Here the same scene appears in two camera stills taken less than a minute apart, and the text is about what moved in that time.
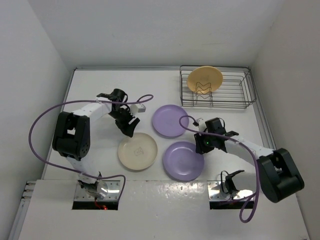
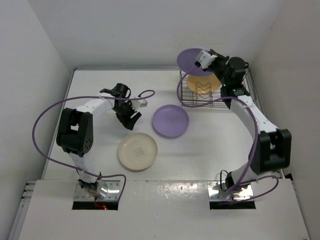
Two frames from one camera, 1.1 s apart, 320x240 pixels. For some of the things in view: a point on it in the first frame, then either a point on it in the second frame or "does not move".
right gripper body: (205, 142) to (219, 66)
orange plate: (204, 79) does not move
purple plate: (166, 120) does not move
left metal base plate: (113, 193) does not move
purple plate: (182, 162) to (186, 61)
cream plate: (137, 152) does not move
